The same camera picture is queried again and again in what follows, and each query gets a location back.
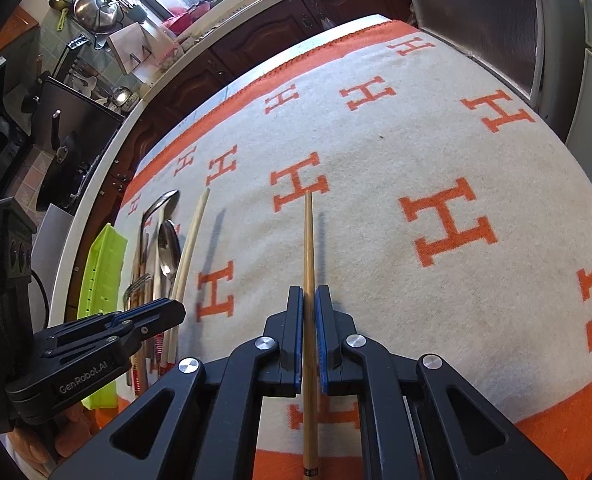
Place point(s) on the wooden cutting board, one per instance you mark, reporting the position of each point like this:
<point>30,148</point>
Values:
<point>135,45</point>

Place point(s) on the brown wooden chopstick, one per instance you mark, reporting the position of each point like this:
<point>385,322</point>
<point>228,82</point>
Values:
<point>308,240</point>

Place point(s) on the grey mesh screen door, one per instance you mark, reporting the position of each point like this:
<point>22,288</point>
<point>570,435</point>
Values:
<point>476,20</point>

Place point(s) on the steel pot with lid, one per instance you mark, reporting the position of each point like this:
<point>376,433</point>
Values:
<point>98,10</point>

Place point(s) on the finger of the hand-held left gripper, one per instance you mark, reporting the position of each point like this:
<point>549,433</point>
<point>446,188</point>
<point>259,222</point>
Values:
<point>150,320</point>
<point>100,321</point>

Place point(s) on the person's left hand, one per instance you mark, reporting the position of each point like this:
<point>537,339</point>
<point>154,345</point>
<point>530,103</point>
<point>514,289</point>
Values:
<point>75,417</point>

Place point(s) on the white kitchen countertop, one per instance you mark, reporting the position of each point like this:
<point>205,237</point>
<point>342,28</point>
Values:
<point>140,105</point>

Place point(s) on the green plastic utensil tray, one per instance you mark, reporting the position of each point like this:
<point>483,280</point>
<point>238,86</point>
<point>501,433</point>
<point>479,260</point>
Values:
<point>105,270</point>

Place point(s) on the pale chopstick red striped end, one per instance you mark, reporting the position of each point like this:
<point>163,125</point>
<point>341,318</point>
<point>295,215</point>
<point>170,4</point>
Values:
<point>179,280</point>
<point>195,230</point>

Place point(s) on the metal fork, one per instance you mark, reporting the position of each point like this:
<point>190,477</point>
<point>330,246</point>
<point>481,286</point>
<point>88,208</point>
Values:
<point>138,287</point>

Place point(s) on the white plastic bag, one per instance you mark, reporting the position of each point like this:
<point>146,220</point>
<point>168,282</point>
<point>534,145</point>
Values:
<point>327,22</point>

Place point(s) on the black wok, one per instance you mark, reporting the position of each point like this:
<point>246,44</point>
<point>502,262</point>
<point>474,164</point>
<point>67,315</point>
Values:
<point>63,175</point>

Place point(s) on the large metal spoon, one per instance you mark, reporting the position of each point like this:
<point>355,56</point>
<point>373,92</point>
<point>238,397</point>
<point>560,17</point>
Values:
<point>163,205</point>

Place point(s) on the stainless steel panel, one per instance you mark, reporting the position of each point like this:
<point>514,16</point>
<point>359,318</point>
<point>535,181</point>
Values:
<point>50,240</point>

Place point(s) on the floral bowl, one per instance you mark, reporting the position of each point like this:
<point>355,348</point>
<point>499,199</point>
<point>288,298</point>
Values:
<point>168,57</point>

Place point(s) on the orange and white printed blanket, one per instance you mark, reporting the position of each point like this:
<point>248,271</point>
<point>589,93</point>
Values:
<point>401,135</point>

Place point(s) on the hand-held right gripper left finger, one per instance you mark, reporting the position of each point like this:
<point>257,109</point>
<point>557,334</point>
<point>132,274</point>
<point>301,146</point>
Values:
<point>298,335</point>

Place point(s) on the small metal spoon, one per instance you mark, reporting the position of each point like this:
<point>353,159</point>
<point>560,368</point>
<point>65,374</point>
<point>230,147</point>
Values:
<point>168,247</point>

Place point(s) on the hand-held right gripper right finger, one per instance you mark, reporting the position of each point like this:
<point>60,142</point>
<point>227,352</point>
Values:
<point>321,340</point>

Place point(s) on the pink basin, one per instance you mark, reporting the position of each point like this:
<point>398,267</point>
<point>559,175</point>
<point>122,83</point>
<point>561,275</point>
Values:
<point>185,17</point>

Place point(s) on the steel stove splash guard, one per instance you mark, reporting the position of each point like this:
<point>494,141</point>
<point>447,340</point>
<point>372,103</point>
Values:
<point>85,110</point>

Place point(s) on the dark wooden kitchen cabinets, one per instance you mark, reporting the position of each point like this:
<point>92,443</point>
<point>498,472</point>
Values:
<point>256,45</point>

